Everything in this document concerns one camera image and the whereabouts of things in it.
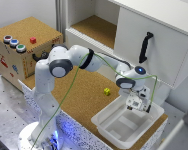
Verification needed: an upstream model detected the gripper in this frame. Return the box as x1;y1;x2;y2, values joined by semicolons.
125;87;152;112

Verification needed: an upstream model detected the pink block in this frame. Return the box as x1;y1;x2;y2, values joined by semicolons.
29;37;37;45

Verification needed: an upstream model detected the green cable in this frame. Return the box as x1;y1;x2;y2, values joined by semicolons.
28;51;159;150

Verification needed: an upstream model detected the wooden drawer box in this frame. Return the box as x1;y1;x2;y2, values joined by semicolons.
0;16;65;92

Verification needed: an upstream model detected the blue button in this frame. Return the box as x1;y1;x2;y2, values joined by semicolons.
9;38;20;49

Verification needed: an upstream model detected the white plastic box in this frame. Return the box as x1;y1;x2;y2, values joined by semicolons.
90;96;165;150

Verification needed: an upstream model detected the green button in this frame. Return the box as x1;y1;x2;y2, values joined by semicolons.
15;43;27;54

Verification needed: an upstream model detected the white cabinet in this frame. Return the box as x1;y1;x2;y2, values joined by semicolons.
64;0;188;101

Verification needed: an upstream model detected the black door handle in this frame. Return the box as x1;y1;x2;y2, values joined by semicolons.
138;31;154;64

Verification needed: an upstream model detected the yellow block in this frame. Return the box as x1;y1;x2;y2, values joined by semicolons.
104;87;112;96

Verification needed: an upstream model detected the black drawer handle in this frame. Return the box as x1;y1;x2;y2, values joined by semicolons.
31;51;50;63

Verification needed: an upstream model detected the white sliding door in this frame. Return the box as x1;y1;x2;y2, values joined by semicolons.
113;6;188;90

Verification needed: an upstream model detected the red button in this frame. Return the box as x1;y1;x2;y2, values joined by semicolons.
2;34;13;45

